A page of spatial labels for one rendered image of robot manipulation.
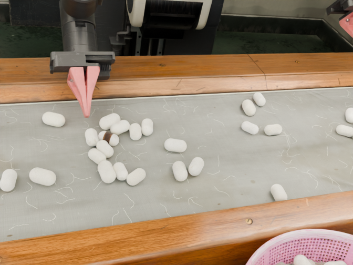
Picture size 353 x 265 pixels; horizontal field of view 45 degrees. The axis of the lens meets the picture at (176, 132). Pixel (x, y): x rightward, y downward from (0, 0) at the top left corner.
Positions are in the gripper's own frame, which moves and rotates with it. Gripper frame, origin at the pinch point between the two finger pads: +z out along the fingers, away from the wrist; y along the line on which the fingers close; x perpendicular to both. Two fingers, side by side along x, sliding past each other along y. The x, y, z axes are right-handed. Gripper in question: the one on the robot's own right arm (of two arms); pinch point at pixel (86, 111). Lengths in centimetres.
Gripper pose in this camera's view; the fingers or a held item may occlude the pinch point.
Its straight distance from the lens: 71.5
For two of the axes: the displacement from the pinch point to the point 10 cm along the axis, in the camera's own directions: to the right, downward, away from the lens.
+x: -3.0, 2.3, 9.2
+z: 1.3, 9.7, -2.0
